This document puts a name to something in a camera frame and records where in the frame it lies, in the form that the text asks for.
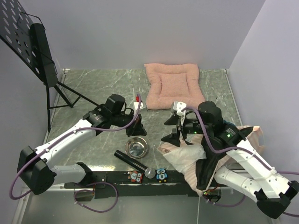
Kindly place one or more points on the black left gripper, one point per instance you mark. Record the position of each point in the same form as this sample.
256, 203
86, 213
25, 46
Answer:
139, 129

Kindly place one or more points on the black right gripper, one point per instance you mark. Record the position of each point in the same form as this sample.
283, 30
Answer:
174, 138

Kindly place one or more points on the pink striped pet tent fabric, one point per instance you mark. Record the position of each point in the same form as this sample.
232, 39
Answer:
192, 161

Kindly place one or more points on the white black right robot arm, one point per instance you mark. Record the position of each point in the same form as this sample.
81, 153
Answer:
205, 148

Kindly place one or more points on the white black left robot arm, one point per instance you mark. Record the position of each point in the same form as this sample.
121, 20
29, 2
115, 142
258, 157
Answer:
39, 168

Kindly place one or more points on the steel pet bowl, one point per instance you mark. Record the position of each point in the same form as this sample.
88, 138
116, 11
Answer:
136, 147

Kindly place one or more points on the pink pet cushion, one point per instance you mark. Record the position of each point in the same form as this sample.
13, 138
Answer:
169, 83

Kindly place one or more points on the teal pet feeder toy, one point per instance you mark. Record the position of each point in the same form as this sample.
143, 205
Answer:
229, 125

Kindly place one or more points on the black handheld microphone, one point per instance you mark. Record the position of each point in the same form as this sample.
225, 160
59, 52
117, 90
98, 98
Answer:
149, 172

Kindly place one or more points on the red owl number tile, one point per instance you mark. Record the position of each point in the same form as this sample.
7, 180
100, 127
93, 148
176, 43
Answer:
135, 176

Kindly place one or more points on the blue owl number tile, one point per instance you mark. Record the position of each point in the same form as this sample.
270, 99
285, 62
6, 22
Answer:
161, 175

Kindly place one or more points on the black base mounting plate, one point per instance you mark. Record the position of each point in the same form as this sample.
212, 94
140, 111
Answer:
175, 185

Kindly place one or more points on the black music stand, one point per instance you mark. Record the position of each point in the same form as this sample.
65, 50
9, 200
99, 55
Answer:
29, 42

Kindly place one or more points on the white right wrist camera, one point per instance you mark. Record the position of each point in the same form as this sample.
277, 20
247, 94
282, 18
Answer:
178, 110

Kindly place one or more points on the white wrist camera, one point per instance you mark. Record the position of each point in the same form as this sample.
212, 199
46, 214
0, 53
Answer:
178, 110
137, 105

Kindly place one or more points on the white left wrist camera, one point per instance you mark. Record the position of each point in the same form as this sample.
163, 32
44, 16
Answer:
137, 105

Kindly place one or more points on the aluminium frame rail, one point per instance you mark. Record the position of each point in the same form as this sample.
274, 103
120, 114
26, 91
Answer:
42, 184

